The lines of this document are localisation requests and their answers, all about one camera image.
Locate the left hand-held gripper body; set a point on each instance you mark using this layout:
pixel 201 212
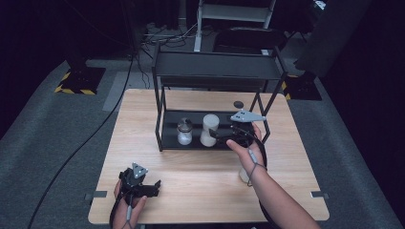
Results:
pixel 133 186

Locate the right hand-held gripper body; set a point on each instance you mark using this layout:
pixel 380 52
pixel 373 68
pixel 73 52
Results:
pixel 243 135

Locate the glass shaker jar black lid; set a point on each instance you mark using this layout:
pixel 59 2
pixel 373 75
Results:
pixel 185 133

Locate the black two-tier metal rack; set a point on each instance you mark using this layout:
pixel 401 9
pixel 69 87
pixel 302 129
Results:
pixel 216 66

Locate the person's right hand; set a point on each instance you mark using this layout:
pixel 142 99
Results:
pixel 253 157

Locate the person's left hand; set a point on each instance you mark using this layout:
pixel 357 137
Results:
pixel 125 213

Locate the grey tape strip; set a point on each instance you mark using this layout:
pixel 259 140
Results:
pixel 97 194
pixel 319 194

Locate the black yellow striped base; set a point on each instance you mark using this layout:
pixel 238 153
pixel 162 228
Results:
pixel 81 81
pixel 302 89

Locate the dark grey hanging panel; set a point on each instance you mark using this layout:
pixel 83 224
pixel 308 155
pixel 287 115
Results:
pixel 334 35

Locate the white metal stand frame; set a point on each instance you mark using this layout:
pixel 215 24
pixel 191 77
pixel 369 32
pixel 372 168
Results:
pixel 234 12

